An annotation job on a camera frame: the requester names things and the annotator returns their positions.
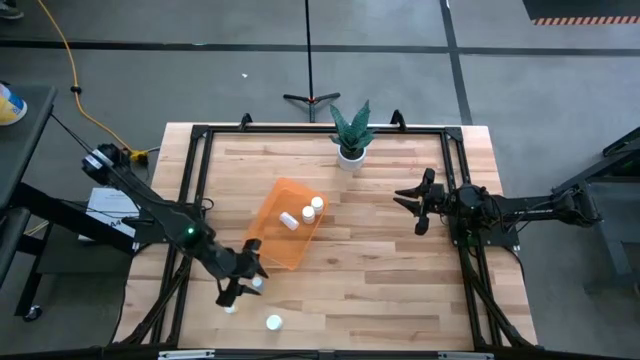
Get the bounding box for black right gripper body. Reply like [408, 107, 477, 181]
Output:
[414, 167, 449, 237]

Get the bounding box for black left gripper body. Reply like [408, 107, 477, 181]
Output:
[215, 238, 263, 308]

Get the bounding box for orange translucent plastic basket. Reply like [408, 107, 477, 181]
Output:
[241, 177, 330, 272]

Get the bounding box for white plant pot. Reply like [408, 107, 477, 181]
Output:
[336, 145, 368, 174]

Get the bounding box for green snake plant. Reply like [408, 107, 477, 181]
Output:
[328, 98, 377, 160]

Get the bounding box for white paper box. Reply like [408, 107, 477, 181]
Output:
[84, 186, 142, 237]

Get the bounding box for black tripod stand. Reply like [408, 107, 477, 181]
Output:
[282, 0, 341, 124]

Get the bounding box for black metal cart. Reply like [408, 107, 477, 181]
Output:
[551, 127, 640, 294]

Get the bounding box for black hazard-striped mat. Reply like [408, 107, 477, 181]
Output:
[521, 0, 640, 26]

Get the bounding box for dark side table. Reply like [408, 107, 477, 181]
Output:
[0, 84, 57, 322]

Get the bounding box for yellow and blue container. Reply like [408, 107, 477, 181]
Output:
[0, 82, 29, 127]

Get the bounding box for person's shoe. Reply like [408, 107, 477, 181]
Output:
[0, 0, 25, 21]

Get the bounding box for silver metal bracket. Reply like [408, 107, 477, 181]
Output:
[157, 349, 217, 360]
[436, 351, 495, 360]

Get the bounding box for black table frame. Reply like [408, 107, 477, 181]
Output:
[114, 122, 539, 360]

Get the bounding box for black floor cable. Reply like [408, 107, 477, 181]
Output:
[49, 112, 161, 194]

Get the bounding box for yellow cable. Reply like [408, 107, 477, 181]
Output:
[37, 0, 151, 166]

